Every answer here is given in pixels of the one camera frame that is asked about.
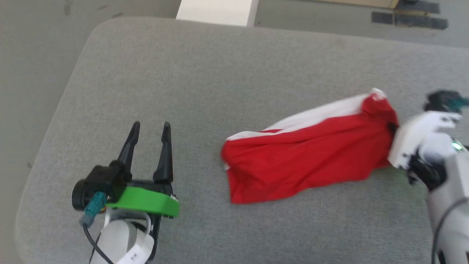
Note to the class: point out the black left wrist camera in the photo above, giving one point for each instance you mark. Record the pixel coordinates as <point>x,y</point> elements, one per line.
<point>106,179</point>

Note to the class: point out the red and white garment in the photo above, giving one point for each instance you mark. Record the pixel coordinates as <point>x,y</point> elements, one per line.
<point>311,157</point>

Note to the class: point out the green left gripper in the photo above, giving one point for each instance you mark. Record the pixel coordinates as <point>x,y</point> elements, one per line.
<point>146,200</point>

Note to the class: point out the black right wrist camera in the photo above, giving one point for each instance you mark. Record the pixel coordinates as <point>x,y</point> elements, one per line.
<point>445,101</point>

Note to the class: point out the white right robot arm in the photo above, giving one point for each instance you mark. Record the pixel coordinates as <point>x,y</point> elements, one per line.
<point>449,190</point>

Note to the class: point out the grey fabric sofa seat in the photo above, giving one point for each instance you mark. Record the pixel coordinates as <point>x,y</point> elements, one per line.
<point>220,91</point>

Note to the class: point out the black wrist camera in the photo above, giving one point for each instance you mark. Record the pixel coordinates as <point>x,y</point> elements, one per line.
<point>106,179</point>
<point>445,101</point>

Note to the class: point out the white box stool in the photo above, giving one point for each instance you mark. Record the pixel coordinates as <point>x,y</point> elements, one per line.
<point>218,11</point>

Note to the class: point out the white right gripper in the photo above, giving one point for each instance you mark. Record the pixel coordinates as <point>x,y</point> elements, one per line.
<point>417,135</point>

